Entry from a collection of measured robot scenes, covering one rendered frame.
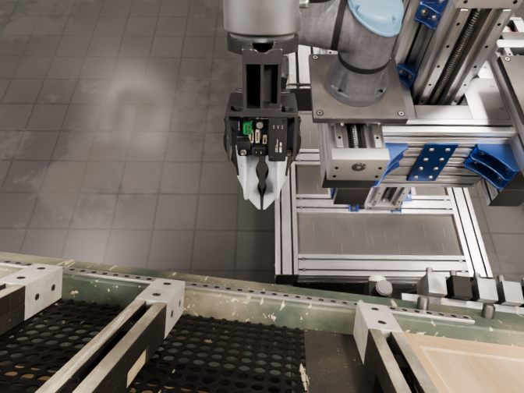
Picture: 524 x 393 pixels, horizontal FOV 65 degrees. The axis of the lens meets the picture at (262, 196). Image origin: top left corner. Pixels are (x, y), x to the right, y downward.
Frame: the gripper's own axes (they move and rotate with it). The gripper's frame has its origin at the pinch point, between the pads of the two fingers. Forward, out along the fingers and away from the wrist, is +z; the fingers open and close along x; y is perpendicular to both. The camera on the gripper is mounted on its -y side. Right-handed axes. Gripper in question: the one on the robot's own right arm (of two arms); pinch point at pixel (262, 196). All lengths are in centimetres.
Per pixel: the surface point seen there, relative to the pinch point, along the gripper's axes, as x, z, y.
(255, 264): -4, 97, -99
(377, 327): 20.4, 30.1, -5.2
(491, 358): 44, 39, -6
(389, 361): 19.1, 25.1, 5.4
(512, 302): 62, 47, -29
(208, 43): -37, 27, -232
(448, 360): 34, 37, -4
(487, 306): 49, 39, -19
